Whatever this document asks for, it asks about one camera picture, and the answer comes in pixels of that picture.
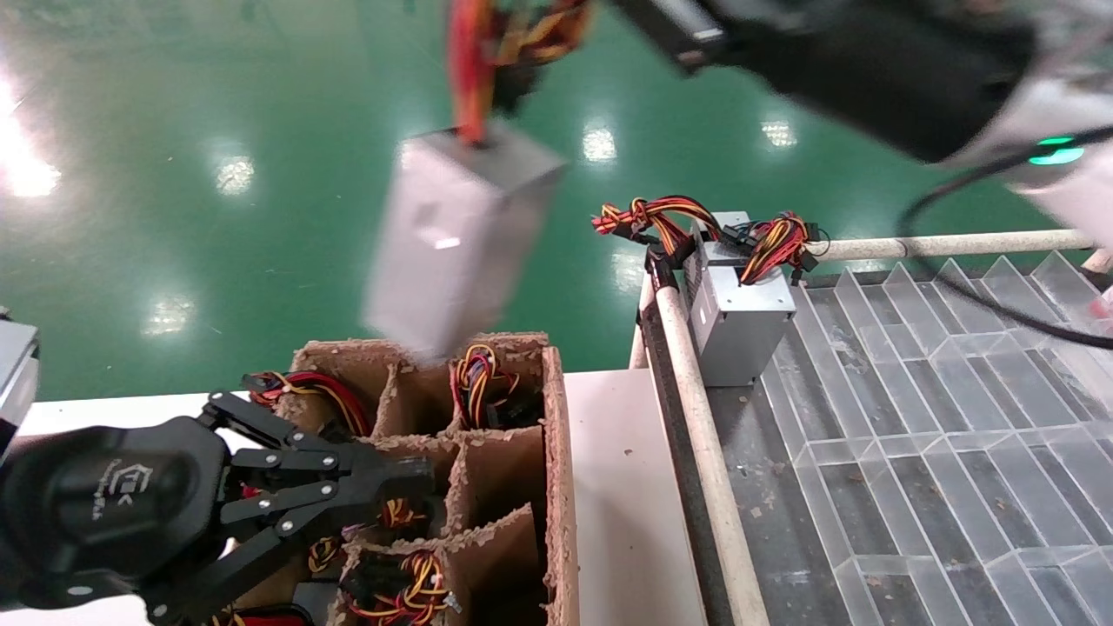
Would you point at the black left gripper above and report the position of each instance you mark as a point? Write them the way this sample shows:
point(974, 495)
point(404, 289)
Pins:
point(104, 504)

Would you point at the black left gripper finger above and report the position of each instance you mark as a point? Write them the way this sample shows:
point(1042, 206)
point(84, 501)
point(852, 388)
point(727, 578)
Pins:
point(391, 474)

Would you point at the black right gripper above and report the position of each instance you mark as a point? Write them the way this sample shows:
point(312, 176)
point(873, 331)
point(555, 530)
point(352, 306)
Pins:
point(896, 61)

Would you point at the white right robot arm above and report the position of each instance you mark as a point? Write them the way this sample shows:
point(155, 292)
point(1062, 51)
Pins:
point(1078, 196)

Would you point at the brown cardboard divider box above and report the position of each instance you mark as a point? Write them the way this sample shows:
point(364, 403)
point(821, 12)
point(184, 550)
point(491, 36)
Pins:
point(504, 469)

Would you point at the black rack edge strip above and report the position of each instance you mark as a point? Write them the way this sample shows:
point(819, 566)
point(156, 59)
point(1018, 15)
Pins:
point(689, 487)

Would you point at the grey rack base board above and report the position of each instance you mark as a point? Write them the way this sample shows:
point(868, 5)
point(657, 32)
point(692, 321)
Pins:
point(765, 522)

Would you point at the clear acrylic divider tray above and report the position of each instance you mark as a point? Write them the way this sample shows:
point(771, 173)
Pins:
point(939, 487)

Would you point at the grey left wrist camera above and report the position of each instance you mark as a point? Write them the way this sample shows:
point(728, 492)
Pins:
point(16, 374)

